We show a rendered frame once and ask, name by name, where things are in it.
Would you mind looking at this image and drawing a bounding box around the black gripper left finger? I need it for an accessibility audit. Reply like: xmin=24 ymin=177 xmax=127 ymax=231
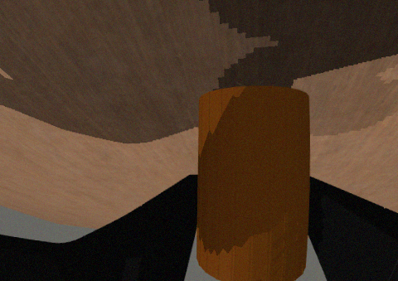
xmin=0 ymin=174 xmax=198 ymax=281

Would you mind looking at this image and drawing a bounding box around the orange cylindrical knob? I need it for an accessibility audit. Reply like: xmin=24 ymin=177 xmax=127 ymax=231
xmin=197 ymin=85 xmax=311 ymax=281

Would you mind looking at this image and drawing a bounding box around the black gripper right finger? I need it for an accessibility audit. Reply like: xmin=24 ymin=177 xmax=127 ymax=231
xmin=308 ymin=176 xmax=398 ymax=281

